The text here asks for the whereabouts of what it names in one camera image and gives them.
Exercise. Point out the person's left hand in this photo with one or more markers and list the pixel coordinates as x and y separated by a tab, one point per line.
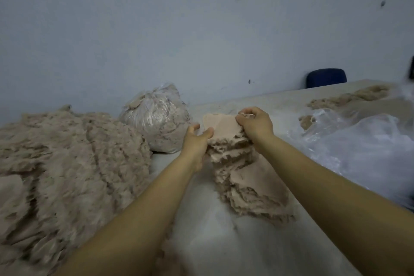
196	146

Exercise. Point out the person's right hand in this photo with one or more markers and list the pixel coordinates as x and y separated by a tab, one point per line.
257	125

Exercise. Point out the beige scrap strips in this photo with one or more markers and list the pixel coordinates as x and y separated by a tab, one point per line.
169	263

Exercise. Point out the large pile beige fabric scraps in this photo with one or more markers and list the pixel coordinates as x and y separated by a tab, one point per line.
64	169

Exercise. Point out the person's right forearm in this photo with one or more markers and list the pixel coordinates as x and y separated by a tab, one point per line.
330	201

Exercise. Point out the person's left forearm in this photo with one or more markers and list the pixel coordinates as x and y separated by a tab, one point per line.
129	227

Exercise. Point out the beige fur pile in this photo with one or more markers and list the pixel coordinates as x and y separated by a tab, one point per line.
349	98

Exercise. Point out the clear bag of beige scraps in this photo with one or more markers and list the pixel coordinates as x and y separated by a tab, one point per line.
155	117

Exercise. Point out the blue chair back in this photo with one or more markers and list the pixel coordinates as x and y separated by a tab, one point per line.
327	78

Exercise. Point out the large clear plastic bag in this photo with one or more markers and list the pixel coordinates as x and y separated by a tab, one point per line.
362	149

